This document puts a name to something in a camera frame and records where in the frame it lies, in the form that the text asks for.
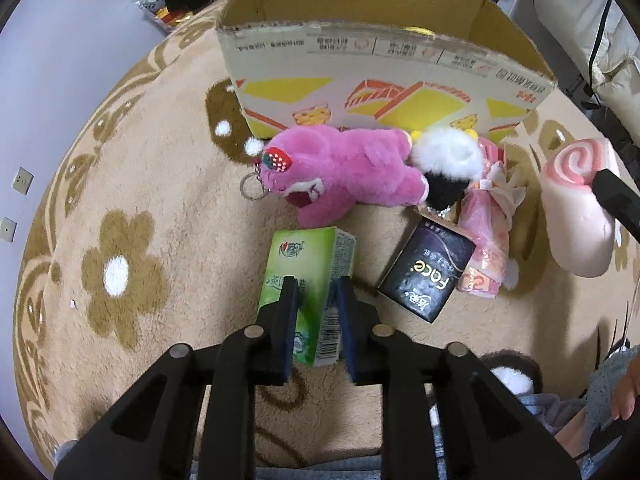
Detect beige flower blanket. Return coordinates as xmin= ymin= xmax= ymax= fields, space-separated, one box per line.
xmin=12 ymin=0 xmax=640 ymax=480

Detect pink plush bear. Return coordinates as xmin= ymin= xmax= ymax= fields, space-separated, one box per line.
xmin=240 ymin=126 xmax=432 ymax=227

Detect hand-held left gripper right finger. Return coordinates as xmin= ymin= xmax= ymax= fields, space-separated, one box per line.
xmin=334 ymin=276 xmax=583 ymax=480

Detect printed cardboard box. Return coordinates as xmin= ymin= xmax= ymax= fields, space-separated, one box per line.
xmin=216 ymin=0 xmax=558 ymax=143

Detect grey fleece clothing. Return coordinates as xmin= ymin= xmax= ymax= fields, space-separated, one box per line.
xmin=520 ymin=345 xmax=640 ymax=480

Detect pink doll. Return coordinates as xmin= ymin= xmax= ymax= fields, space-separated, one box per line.
xmin=457 ymin=136 xmax=528 ymax=300

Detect black tissue box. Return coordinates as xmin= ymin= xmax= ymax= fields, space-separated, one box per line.
xmin=377 ymin=217 xmax=478 ymax=323

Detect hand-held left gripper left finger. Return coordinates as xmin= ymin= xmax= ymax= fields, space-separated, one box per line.
xmin=52 ymin=276 xmax=301 ymax=480

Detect green tissue pack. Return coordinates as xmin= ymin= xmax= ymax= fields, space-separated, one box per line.
xmin=256 ymin=226 xmax=358 ymax=367

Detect pink swirl roll pillow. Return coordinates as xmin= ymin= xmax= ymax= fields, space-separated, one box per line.
xmin=539 ymin=137 xmax=621 ymax=279

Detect red and yellow packets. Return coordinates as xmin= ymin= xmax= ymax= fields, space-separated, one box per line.
xmin=155 ymin=6 xmax=197 ymax=36

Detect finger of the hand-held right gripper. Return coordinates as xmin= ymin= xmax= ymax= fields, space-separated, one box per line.
xmin=592 ymin=169 xmax=640 ymax=243

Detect white and black plush toy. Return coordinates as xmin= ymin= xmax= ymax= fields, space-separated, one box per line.
xmin=409 ymin=126 xmax=486 ymax=221

